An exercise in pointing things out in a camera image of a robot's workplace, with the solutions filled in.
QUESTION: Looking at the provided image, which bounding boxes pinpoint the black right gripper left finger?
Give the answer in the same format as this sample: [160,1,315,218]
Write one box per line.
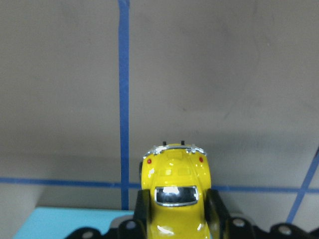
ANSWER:
[133,189,151,239]

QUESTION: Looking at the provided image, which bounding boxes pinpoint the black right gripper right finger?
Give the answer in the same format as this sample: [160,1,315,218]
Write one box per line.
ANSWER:
[205,189,230,239]

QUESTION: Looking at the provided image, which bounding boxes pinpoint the yellow toy beetle car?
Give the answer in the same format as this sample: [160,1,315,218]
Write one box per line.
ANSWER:
[140,142,211,239]

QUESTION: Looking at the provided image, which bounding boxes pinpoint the brown paper table cover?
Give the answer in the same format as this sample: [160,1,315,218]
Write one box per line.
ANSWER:
[0,0,319,238]

